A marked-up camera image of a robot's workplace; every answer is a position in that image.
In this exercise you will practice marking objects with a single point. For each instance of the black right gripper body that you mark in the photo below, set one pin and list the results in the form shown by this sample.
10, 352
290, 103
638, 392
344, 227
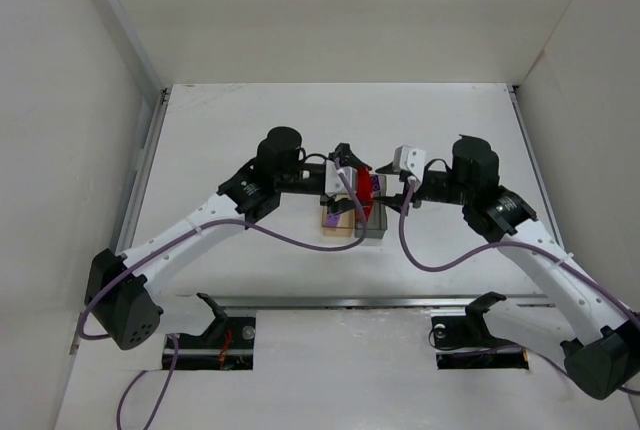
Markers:
417, 193

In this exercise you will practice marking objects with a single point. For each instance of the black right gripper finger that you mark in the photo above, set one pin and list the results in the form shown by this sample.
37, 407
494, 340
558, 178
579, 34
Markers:
398, 201
388, 169

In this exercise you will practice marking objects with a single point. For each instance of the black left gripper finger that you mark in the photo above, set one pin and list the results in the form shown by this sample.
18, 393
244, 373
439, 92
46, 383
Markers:
336, 205
344, 156

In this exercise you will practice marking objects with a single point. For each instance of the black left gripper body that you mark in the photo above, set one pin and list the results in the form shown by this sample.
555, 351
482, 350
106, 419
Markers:
316, 178

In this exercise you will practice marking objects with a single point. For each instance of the purple lego brick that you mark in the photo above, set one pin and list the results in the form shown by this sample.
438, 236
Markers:
341, 221
379, 185

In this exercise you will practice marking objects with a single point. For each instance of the red lego brick assembly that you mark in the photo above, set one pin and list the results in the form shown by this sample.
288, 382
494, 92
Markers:
365, 193

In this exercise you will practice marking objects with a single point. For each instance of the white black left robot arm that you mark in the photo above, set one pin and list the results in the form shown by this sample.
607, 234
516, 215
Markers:
124, 291

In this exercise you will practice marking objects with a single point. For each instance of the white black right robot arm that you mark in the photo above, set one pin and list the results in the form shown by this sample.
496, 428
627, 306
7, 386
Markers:
598, 342

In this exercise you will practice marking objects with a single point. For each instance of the wooden tray container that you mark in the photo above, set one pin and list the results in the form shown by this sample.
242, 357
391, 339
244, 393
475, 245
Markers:
335, 232

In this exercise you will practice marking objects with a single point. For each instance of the grey plastic container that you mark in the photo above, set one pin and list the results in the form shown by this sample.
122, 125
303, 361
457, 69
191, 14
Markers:
377, 223

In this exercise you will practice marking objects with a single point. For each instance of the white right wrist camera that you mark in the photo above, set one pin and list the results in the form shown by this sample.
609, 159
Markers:
409, 161

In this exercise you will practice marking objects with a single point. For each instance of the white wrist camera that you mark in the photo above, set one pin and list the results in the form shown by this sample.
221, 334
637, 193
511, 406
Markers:
339, 180
409, 161

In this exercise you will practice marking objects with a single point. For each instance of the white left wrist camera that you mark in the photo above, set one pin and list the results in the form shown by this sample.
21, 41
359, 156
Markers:
339, 180

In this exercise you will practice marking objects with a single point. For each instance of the aluminium rail right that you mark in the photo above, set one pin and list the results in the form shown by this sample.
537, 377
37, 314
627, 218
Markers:
548, 212

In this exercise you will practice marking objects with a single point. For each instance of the aluminium rail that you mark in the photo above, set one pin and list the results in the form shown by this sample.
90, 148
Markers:
146, 140
548, 212
325, 302

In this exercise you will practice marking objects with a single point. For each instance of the aluminium rail front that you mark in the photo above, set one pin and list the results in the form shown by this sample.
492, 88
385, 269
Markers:
325, 302

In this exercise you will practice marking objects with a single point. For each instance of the aluminium rail left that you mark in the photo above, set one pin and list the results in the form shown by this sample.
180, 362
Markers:
146, 140

